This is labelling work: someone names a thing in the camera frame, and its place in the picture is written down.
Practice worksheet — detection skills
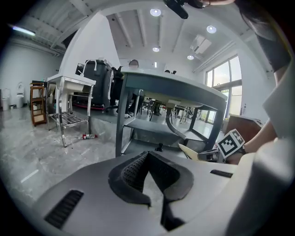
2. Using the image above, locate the wooden shelf rack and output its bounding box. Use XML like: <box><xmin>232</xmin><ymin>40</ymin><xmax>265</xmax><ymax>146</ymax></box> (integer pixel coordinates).
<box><xmin>29</xmin><ymin>80</ymin><xmax>48</xmax><ymax>127</ymax></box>

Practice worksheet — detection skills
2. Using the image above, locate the white toilet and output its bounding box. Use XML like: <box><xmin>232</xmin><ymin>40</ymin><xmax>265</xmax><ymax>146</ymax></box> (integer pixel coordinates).
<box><xmin>16</xmin><ymin>82</ymin><xmax>25</xmax><ymax>109</ymax></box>

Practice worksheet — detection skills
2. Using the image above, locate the white plastic bin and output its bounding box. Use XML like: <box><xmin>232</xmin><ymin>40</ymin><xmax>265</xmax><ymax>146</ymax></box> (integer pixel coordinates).
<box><xmin>1</xmin><ymin>88</ymin><xmax>11</xmax><ymax>111</ymax></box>

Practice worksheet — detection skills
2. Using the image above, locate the large black equipment case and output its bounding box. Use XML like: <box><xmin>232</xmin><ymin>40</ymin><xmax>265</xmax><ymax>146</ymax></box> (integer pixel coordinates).
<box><xmin>75</xmin><ymin>59</ymin><xmax>113</xmax><ymax>109</ymax></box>

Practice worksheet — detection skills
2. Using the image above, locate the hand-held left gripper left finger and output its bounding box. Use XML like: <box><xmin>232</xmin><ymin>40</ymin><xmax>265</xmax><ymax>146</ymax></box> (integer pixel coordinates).
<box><xmin>34</xmin><ymin>151</ymin><xmax>165</xmax><ymax>236</ymax></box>

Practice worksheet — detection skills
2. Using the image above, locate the fluorescent tube light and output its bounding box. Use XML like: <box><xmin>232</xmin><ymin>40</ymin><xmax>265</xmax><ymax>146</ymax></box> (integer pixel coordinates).
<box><xmin>11</xmin><ymin>25</ymin><xmax>36</xmax><ymax>36</ymax></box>

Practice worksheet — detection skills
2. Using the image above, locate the stainless steel sink stand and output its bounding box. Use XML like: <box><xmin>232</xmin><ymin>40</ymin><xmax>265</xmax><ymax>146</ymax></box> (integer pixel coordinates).
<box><xmin>46</xmin><ymin>77</ymin><xmax>95</xmax><ymax>148</ymax></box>

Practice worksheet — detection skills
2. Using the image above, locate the large glass window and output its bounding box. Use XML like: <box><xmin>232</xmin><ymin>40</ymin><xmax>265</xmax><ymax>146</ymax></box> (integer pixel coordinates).
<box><xmin>205</xmin><ymin>55</ymin><xmax>242</xmax><ymax>123</ymax></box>

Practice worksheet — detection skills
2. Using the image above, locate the brown wooden sink cabinet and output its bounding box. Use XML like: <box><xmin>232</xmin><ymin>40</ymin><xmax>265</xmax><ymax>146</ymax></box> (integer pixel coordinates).
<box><xmin>224</xmin><ymin>114</ymin><xmax>263</xmax><ymax>143</ymax></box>

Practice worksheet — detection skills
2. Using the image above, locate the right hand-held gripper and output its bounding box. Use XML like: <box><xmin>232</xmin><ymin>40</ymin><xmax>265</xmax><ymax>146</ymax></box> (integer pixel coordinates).
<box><xmin>197</xmin><ymin>129</ymin><xmax>245</xmax><ymax>163</ymax></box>

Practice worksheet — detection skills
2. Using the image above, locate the person's black printed shirt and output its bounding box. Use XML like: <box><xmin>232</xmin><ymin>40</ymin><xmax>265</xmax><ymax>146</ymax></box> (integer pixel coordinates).
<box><xmin>237</xmin><ymin>0</ymin><xmax>292</xmax><ymax>72</ymax></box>

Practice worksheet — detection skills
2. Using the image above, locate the black head-worn camera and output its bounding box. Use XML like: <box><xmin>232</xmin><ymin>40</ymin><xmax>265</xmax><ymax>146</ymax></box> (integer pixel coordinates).
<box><xmin>163</xmin><ymin>0</ymin><xmax>189</xmax><ymax>19</ymax></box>

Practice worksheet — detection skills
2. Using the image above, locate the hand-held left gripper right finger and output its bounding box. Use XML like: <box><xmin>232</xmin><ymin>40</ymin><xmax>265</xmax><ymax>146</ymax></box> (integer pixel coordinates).
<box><xmin>148</xmin><ymin>151</ymin><xmax>245</xmax><ymax>236</ymax></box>

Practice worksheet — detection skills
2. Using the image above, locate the ceiling air conditioner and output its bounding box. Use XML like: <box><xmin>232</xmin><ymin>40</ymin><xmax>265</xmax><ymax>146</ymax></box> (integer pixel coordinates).
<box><xmin>190</xmin><ymin>34</ymin><xmax>212</xmax><ymax>55</ymax></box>

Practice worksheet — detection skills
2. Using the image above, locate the person's right forearm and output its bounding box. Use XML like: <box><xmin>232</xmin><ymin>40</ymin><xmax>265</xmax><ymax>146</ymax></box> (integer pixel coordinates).
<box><xmin>227</xmin><ymin>119</ymin><xmax>278</xmax><ymax>165</ymax></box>

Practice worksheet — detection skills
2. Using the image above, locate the grey two-tier table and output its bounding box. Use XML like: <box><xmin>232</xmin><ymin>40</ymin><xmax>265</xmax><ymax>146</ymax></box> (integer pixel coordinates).
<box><xmin>115</xmin><ymin>71</ymin><xmax>229</xmax><ymax>158</ymax></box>

